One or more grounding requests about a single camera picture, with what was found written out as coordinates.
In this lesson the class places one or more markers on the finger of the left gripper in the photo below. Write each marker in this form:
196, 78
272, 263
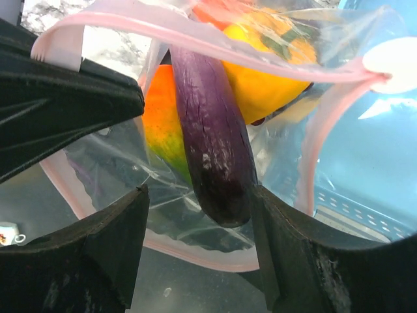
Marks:
44, 108

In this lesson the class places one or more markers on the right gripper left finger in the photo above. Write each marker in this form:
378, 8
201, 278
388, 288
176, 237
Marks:
89, 266

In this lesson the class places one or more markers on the green leafy vegetable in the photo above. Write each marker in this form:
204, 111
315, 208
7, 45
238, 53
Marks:
161, 123

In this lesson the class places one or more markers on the yellow bell pepper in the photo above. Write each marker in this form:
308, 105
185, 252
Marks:
258, 94

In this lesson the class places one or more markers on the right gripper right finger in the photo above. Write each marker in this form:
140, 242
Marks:
308, 266

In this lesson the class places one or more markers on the blue plastic basket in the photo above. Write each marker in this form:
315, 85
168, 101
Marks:
365, 179

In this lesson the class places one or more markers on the clear pink zip top bag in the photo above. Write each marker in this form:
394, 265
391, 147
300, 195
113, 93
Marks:
367, 49

